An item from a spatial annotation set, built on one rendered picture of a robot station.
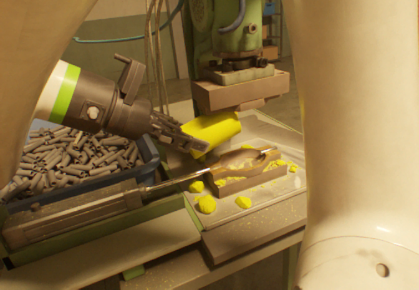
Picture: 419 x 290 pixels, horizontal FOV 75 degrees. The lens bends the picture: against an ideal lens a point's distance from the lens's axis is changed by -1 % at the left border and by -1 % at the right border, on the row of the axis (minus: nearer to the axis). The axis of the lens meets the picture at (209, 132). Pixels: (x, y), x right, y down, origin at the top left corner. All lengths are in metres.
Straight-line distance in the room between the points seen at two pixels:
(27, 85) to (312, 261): 0.26
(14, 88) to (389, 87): 0.26
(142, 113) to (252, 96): 0.20
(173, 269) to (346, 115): 0.39
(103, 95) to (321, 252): 0.34
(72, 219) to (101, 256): 0.08
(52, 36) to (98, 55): 5.51
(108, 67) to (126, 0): 1.26
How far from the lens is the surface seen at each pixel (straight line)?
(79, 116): 0.44
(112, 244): 0.54
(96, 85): 0.44
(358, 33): 0.23
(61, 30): 0.19
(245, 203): 0.54
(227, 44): 0.48
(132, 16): 5.73
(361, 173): 0.27
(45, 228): 0.56
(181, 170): 0.68
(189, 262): 0.53
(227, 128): 0.52
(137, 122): 0.45
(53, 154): 0.90
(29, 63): 0.21
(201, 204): 0.54
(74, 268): 0.53
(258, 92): 0.51
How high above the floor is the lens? 1.36
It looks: 25 degrees down
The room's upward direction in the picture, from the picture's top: 6 degrees counter-clockwise
